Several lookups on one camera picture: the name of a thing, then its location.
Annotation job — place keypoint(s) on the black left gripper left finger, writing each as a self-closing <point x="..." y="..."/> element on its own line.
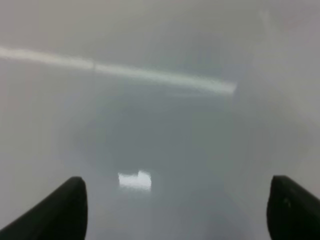
<point x="62" y="215"/>

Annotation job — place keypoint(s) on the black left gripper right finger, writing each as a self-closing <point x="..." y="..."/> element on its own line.
<point x="292" y="213"/>

